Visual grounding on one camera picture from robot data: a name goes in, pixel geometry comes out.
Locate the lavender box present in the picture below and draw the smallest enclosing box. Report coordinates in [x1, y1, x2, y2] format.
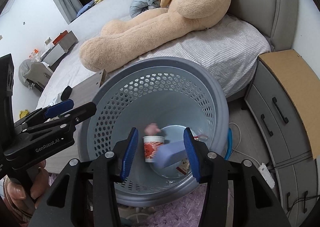
[153, 141, 187, 169]

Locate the red white paper cup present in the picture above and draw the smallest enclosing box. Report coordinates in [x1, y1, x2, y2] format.
[143, 135, 165, 163]

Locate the person's left hand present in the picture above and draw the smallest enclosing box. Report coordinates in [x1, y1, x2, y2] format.
[3, 161, 49, 218]

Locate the black round object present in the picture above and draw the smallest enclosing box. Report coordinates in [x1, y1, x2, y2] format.
[60, 86, 73, 101]

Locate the grey wooden board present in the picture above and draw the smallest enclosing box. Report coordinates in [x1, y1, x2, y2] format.
[46, 69, 111, 175]

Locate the yellow plush toy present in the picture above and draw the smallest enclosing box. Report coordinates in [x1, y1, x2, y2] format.
[19, 110, 30, 119]

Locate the grey chair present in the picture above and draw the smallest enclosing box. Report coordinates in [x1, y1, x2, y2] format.
[18, 59, 53, 92]

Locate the white power strip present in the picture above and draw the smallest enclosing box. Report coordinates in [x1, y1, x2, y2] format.
[258, 163, 275, 189]

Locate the orange red box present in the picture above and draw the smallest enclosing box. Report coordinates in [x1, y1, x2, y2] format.
[53, 30, 68, 45]

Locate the grey perforated waste basket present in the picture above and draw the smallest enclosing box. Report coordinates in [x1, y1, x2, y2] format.
[78, 57, 229, 207]

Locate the grey nightstand with drawers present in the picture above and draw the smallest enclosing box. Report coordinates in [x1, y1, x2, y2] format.
[245, 62, 318, 226]

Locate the bed with checked sheet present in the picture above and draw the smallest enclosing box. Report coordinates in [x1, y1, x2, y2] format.
[37, 0, 271, 108]

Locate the large beige teddy bear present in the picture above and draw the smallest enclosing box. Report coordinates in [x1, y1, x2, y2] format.
[79, 0, 231, 72]

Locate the grey upholstered headboard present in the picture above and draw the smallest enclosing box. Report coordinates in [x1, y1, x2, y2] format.
[228, 0, 298, 51]

